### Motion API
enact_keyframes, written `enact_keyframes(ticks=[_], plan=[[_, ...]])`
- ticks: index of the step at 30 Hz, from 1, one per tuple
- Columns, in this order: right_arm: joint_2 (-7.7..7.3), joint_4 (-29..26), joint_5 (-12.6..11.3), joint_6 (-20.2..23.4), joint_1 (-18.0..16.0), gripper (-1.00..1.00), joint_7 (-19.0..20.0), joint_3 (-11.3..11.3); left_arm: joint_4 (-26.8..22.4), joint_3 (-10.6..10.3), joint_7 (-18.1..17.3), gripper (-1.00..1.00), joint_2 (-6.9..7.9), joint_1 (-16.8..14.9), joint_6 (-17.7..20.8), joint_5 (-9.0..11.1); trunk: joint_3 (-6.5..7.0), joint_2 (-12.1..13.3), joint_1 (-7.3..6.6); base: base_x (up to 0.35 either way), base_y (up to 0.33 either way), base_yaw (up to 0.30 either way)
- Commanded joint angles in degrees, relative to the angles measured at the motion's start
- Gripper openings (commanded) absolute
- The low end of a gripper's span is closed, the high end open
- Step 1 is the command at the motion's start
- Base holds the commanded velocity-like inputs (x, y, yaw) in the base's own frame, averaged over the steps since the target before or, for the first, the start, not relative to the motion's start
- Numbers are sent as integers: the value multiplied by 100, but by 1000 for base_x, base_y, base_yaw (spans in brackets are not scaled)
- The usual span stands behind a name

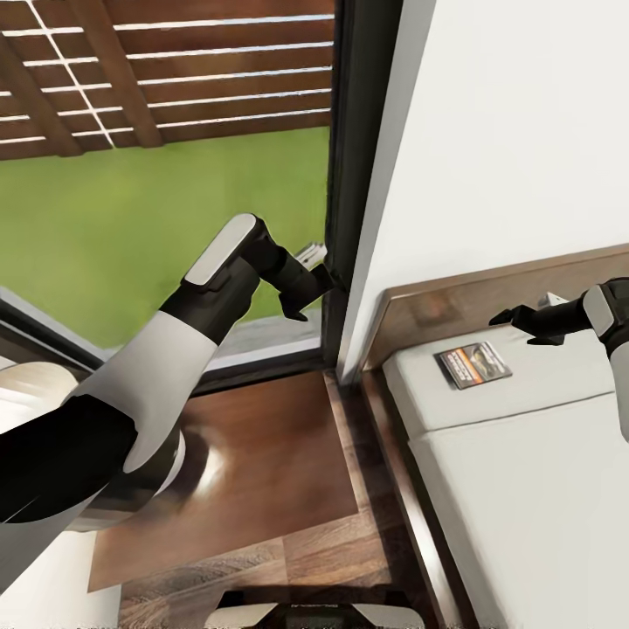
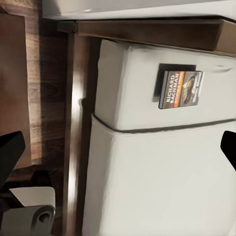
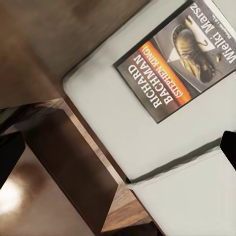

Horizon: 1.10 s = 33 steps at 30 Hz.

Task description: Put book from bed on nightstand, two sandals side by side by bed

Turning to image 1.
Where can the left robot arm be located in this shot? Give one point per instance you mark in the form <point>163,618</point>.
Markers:
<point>53,466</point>

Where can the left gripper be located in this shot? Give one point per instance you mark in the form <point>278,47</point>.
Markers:
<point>308,287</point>

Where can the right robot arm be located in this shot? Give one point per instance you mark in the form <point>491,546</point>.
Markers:
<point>604,308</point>

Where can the nightstand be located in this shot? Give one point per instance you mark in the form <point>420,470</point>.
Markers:
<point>261,461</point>

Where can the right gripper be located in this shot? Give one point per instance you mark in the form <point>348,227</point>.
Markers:
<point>542,324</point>

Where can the hardback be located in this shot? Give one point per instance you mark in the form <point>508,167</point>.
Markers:
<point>475,365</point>

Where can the table lamp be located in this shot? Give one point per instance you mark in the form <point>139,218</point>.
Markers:
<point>29,390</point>

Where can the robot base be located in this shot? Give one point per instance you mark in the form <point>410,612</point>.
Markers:
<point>395,614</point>

